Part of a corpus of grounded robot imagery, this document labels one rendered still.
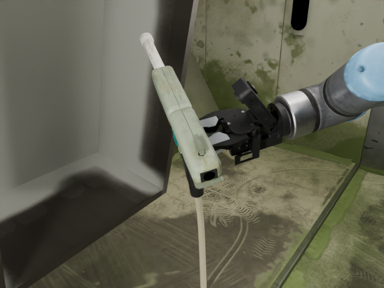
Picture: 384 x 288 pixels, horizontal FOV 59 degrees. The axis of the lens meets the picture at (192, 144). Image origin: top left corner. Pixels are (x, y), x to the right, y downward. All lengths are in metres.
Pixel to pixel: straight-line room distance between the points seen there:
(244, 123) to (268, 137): 0.07
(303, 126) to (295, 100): 0.05
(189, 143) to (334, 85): 0.27
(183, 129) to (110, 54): 0.68
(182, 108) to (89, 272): 1.07
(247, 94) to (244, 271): 1.05
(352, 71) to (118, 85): 0.81
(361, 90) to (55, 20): 0.83
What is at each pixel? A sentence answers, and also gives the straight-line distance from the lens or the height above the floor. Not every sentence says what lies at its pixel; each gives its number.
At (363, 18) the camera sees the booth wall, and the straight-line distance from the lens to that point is 2.43.
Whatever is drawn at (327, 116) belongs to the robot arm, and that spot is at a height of 0.88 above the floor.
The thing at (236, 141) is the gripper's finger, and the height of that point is 0.85.
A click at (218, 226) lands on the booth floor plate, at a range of 1.75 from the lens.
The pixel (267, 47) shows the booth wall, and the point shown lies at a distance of 2.64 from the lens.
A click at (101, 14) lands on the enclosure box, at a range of 1.20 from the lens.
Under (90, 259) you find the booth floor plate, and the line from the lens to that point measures 1.63.
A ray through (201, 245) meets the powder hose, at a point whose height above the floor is 0.54.
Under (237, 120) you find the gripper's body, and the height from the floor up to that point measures 0.87.
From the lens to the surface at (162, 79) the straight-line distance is 0.70.
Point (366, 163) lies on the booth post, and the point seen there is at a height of 0.06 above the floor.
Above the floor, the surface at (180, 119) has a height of 0.89.
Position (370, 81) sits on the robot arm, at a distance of 0.59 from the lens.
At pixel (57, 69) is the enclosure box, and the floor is 0.89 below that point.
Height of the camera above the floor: 1.08
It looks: 23 degrees down
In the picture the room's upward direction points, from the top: straight up
